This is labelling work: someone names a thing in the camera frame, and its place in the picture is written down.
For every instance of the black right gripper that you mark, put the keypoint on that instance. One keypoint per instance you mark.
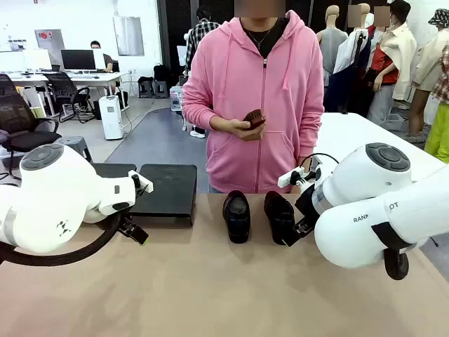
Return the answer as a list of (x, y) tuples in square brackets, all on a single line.
[(307, 205)]

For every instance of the black leather loafer shoe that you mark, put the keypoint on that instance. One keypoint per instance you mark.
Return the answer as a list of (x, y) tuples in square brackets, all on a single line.
[(238, 217), (280, 217)]

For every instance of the brown wooden shoe brush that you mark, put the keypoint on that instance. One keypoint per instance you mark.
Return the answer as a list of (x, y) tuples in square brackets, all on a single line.
[(254, 117)]

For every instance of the person's right forearm pink sleeve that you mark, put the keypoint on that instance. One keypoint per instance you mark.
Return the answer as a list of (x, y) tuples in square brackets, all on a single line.
[(203, 117)]

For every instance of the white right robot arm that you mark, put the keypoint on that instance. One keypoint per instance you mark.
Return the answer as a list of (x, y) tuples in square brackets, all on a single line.
[(368, 217)]

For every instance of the person's left forearm pink sleeve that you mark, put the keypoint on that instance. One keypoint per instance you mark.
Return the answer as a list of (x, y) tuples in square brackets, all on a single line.
[(312, 137)]

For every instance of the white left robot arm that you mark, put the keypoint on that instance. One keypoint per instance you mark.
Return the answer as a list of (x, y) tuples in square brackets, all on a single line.
[(52, 196)]

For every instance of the black shoe stand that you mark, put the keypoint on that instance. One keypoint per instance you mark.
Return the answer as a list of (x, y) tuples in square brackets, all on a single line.
[(112, 170), (165, 189)]

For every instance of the person's right hand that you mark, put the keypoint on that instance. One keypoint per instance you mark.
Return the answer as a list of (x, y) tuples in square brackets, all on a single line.
[(249, 133)]

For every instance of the grey plastic stool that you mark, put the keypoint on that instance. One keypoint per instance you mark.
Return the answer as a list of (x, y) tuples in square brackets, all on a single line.
[(77, 144)]

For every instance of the white folding table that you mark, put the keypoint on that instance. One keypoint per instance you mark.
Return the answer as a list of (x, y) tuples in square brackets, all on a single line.
[(350, 137)]

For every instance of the white air purifier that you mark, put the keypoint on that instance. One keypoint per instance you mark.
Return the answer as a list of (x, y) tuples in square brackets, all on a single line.
[(111, 117)]

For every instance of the clear plastic storage box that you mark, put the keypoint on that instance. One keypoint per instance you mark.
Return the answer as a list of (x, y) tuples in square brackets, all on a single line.
[(176, 98)]

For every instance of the black plastic stool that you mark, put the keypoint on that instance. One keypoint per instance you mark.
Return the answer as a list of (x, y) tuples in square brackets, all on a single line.
[(145, 87), (161, 89)]

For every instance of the grey storage bin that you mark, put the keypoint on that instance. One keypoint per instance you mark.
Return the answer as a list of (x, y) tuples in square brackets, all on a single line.
[(394, 121)]

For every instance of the person in pink hoodie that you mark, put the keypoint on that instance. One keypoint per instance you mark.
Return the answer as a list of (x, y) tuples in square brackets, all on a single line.
[(245, 87)]

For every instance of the black mesh office chair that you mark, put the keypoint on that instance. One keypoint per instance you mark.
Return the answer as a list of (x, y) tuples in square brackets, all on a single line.
[(21, 116), (65, 89)]

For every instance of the white office desk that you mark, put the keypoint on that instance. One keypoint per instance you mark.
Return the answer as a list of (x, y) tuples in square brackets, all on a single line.
[(101, 76)]

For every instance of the black backpack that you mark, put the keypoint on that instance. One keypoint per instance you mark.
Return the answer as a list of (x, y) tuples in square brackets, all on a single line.
[(160, 72)]

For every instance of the seated person at desk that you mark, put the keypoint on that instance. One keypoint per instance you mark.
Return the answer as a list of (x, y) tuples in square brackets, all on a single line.
[(107, 61)]

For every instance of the neon yellow trousers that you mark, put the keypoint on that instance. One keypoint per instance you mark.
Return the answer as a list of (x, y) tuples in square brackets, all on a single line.
[(438, 133)]

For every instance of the black computer monitor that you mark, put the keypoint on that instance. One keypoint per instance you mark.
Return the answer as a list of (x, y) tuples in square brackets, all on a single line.
[(78, 59)]

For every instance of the mannequin with white navy jacket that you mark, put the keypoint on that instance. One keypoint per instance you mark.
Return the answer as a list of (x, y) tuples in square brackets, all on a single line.
[(345, 56)]

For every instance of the mannequin with red top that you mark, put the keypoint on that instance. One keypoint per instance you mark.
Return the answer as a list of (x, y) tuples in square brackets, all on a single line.
[(380, 65)]

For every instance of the mannequin with grey tank top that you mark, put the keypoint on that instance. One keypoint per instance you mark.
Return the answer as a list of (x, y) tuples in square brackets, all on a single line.
[(331, 45)]

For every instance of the white computer monitor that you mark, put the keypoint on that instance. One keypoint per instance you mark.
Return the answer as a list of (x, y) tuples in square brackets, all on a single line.
[(35, 59)]

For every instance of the person in plaid shirt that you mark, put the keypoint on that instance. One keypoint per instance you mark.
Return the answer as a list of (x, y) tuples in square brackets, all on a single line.
[(201, 33)]

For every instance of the red plaid garment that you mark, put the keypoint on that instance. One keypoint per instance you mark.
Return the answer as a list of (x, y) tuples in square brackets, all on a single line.
[(443, 80)]

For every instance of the mannequin with cream jacket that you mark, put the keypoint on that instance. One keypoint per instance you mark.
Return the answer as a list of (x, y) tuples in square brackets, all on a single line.
[(403, 45)]

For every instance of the mannequin with beige coat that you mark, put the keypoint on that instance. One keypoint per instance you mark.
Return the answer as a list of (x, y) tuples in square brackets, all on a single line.
[(429, 59)]

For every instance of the patterned bucket hat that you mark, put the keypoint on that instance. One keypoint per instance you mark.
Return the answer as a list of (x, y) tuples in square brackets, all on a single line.
[(440, 17)]

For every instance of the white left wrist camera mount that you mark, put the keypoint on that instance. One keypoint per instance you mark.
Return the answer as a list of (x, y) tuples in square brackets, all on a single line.
[(144, 184)]

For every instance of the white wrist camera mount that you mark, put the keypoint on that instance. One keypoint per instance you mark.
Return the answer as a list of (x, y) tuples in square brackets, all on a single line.
[(291, 177), (144, 184)]

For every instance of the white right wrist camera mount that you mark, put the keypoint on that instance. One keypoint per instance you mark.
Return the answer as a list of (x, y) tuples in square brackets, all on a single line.
[(291, 177)]

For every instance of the metal wall panel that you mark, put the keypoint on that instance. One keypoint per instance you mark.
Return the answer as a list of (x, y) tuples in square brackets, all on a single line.
[(128, 35)]

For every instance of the grey wall electrical box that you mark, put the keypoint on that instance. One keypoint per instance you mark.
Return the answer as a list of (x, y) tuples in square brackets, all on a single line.
[(49, 38)]

